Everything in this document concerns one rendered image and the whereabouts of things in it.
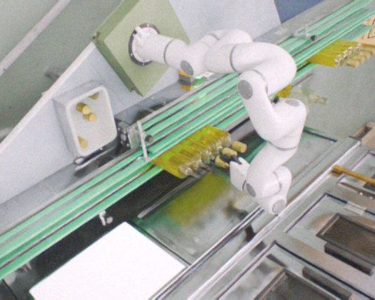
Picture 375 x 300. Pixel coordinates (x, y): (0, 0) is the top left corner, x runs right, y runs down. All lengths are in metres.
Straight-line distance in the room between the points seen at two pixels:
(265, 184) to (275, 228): 0.27
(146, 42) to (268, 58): 0.48
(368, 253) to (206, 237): 0.50
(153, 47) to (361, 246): 0.94
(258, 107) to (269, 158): 0.20
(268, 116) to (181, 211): 0.61
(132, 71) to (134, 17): 0.19
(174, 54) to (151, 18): 0.24
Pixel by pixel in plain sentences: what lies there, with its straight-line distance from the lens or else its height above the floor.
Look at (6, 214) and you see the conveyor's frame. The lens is 1.50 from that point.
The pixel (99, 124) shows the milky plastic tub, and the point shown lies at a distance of 1.62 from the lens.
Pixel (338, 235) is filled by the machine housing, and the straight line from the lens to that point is 1.57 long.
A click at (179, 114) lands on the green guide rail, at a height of 0.95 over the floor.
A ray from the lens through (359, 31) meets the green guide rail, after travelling 2.81.
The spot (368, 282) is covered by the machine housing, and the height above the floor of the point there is 1.72.
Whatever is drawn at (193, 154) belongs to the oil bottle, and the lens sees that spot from 1.58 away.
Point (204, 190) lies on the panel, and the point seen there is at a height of 1.10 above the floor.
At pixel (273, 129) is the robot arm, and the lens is 1.12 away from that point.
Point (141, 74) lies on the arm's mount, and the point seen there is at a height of 0.84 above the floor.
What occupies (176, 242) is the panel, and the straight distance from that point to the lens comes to 1.47.
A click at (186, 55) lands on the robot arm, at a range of 1.35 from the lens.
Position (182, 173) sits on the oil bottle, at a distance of 1.54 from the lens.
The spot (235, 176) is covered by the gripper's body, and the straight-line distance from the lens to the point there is 1.50.
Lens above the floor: 2.02
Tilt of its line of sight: 44 degrees down
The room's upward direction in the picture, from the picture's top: 116 degrees clockwise
